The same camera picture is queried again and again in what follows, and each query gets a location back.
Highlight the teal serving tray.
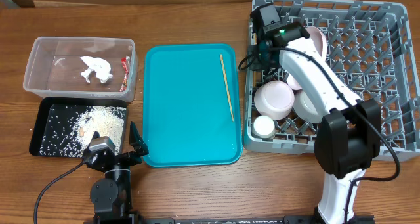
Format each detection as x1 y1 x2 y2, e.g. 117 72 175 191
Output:
142 43 243 168

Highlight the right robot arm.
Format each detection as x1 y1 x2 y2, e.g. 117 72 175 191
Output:
249 3 381 223

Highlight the white rice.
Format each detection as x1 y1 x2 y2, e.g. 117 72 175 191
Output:
39 104 127 158

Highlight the grey dishwasher rack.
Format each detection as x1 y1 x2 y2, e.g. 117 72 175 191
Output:
243 0 419 162

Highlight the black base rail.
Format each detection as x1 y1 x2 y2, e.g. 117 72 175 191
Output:
83 215 375 224

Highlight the red snack wrapper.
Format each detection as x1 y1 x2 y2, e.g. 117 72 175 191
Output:
119 56 131 92

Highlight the white round plate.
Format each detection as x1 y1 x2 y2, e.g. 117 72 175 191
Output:
286 26 327 91

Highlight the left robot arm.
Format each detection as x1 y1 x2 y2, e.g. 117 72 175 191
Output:
83 122 148 223

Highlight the grey bowl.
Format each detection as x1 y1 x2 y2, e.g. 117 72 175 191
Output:
293 91 322 123

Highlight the white napkin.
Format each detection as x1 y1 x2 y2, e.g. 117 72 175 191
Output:
80 56 113 83

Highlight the black tray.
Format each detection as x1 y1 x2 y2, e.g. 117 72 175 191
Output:
29 97 128 156

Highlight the white pink bowl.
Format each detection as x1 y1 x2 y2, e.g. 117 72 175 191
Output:
254 81 295 120

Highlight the wooden chopstick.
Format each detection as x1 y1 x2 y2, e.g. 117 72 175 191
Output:
220 54 234 122
251 33 257 45

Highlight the white paper cup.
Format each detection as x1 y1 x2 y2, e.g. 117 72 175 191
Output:
251 116 276 140

